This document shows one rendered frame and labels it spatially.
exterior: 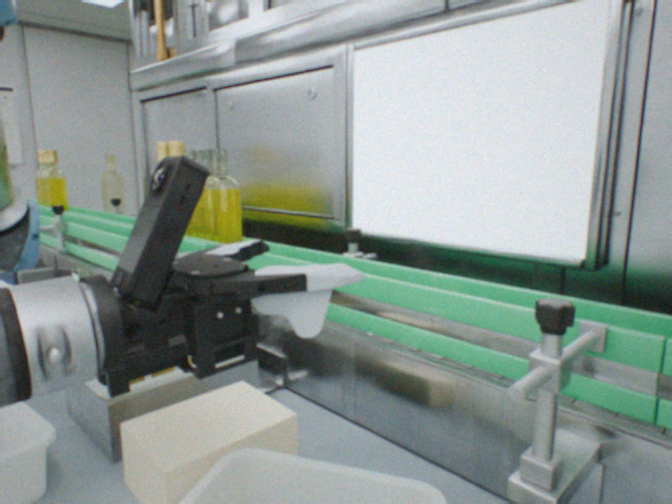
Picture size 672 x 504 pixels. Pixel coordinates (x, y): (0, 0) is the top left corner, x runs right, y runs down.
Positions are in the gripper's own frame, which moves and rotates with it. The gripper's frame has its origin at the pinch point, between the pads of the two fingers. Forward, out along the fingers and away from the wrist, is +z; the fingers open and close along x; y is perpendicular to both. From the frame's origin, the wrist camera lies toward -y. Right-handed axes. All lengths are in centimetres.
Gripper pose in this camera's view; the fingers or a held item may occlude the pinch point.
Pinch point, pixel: (312, 252)
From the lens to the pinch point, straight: 46.4
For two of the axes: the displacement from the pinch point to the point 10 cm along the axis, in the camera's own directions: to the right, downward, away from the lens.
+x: 6.5, 1.7, -7.4
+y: 0.1, 9.7, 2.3
